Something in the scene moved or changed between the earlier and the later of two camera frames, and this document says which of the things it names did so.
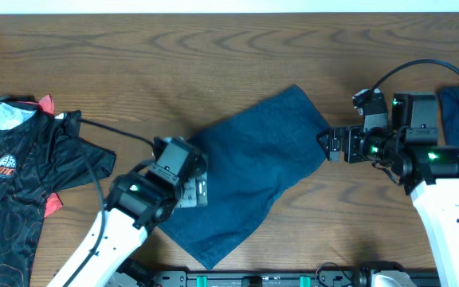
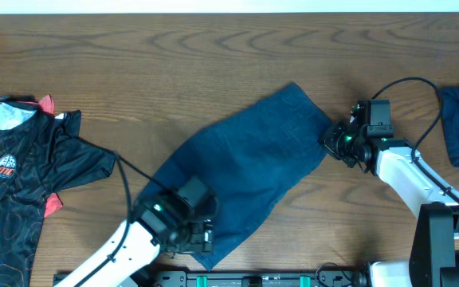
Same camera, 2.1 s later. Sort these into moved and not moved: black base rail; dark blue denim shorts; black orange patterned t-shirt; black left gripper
Moved: black left gripper
Not moved: black orange patterned t-shirt; dark blue denim shorts; black base rail
